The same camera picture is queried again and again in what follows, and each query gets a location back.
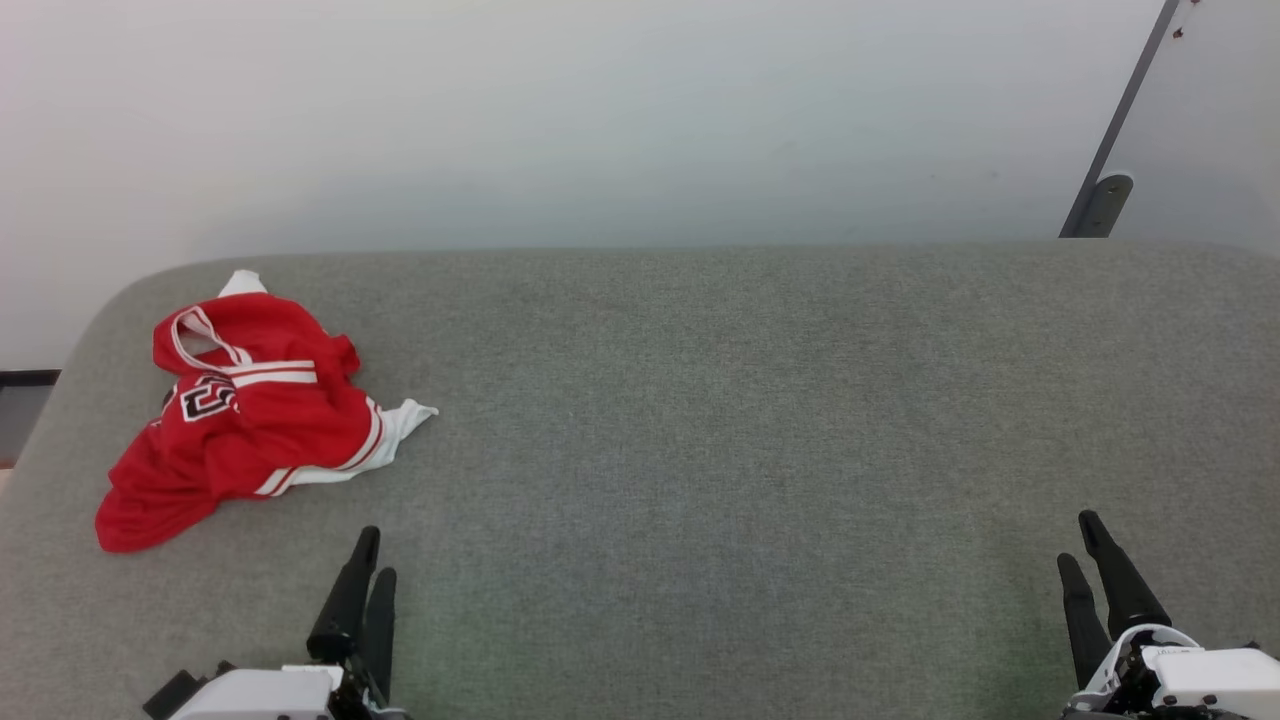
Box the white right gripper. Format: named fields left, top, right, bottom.
left=1056, top=510, right=1280, bottom=720

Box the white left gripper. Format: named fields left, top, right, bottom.
left=168, top=526, right=409, bottom=720

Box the red basketball jersey number 23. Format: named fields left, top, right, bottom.
left=95, top=268, right=439, bottom=554

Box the grey metal post bracket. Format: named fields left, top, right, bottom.
left=1079, top=172, right=1135, bottom=239

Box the grey metal frame post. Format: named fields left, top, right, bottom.
left=1059, top=0, right=1183, bottom=239

